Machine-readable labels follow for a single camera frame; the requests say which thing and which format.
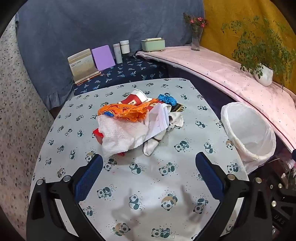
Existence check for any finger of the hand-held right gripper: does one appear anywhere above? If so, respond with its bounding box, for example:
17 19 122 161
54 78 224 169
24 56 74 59
269 179 296 209

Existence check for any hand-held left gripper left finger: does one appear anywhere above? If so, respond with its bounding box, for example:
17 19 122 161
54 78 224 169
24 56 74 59
26 153 104 241

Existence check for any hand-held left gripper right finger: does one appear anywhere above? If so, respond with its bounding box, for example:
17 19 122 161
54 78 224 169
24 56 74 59
195 152 274 241

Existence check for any bin with white bag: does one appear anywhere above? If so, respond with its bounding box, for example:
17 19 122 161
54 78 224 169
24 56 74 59
220 101 277 174

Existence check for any grey herringbone drawstring pouch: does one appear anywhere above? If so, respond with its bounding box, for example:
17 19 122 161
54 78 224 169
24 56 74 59
143 111 184 156

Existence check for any white paper notepad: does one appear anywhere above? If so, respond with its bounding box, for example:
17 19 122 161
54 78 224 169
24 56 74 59
144 103 171 142

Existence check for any red white paper cup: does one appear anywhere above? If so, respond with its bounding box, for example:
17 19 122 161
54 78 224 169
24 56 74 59
118 89 148 107

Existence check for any white paper towel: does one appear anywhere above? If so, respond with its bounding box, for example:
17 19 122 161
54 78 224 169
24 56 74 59
97 115 149 159

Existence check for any panda print tablecloth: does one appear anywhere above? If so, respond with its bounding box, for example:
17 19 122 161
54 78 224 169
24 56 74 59
29 78 250 241

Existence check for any orange plastic bag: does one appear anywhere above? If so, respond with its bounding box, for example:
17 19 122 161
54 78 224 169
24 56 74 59
97 102 152 122

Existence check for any small brown tray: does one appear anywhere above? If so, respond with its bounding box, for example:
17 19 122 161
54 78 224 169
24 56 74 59
170 103 186 113

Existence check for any blue crumpled glove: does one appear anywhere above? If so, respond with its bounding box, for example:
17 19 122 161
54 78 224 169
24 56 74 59
158 93 177 105

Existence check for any dark purple cloth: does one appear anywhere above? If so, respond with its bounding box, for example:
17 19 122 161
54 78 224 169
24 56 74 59
165 64 234 116

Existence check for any wooden book stand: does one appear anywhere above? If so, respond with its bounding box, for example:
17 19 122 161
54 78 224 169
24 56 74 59
74 71 102 86

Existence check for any pink cloth with red piping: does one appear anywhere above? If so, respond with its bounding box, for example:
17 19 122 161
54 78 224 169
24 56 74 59
135 45 296 153

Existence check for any navy printed cloth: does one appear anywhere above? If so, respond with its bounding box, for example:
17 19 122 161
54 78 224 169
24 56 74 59
73 56 169 96

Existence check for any beige book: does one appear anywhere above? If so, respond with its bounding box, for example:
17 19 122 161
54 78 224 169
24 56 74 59
68 48 100 80

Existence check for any green plant in white pot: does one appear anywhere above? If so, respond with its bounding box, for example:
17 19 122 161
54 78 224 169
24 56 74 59
221 16 293 92

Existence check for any purple board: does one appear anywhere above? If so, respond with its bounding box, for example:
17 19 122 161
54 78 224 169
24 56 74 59
92 45 115 70

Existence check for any white tube bottle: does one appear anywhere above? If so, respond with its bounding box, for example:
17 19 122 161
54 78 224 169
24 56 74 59
113 44 123 64

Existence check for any glass vase with pink flowers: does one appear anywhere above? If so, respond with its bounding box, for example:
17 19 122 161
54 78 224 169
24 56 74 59
183 13 208 51

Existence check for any pale green box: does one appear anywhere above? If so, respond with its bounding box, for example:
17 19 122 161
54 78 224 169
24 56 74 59
141 37 166 52

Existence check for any blue backdrop cloth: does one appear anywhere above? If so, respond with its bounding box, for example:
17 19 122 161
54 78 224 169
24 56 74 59
15 0 205 112

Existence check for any yellow backdrop cloth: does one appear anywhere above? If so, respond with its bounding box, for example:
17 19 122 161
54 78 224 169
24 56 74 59
200 0 296 93

